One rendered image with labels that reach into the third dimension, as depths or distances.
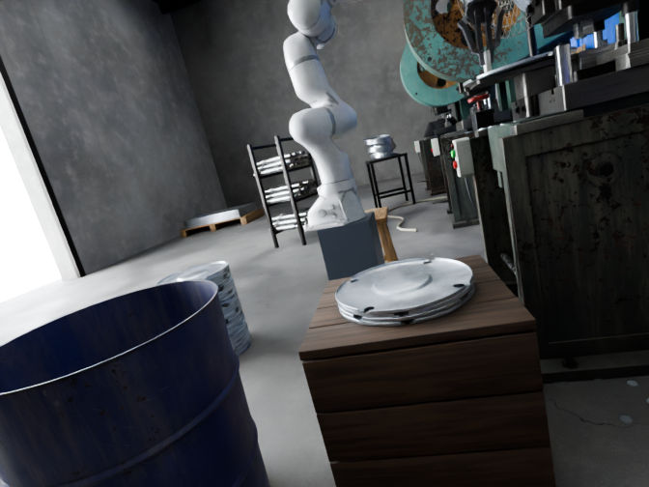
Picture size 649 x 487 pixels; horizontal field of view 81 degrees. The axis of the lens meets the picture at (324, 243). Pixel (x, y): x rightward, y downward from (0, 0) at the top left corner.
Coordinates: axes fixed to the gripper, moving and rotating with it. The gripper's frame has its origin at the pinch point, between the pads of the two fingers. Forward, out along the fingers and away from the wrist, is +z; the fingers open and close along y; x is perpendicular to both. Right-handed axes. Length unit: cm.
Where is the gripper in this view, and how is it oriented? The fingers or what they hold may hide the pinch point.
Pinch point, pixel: (487, 65)
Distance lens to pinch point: 128.9
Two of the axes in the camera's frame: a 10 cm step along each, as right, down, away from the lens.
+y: -9.6, 1.8, 2.4
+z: 2.3, 9.5, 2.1
